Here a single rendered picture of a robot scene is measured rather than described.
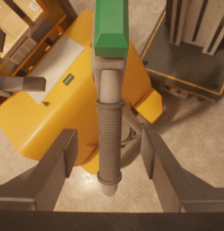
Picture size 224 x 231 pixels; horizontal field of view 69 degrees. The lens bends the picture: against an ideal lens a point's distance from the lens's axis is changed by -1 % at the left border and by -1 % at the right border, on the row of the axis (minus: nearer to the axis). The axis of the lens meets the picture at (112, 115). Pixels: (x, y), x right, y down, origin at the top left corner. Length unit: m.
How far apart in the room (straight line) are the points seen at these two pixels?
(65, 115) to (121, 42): 0.70
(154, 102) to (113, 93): 1.06
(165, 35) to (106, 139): 1.39
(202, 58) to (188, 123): 0.55
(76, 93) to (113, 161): 0.62
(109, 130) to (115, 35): 0.12
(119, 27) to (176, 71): 1.22
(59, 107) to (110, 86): 0.65
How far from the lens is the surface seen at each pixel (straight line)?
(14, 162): 2.23
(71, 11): 1.03
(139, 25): 2.08
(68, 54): 0.93
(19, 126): 0.96
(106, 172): 0.26
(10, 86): 0.37
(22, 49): 0.99
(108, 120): 0.22
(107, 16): 0.20
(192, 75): 1.39
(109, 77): 0.21
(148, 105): 1.25
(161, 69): 1.40
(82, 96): 0.84
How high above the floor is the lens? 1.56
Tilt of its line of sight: 70 degrees down
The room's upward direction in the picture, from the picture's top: 52 degrees counter-clockwise
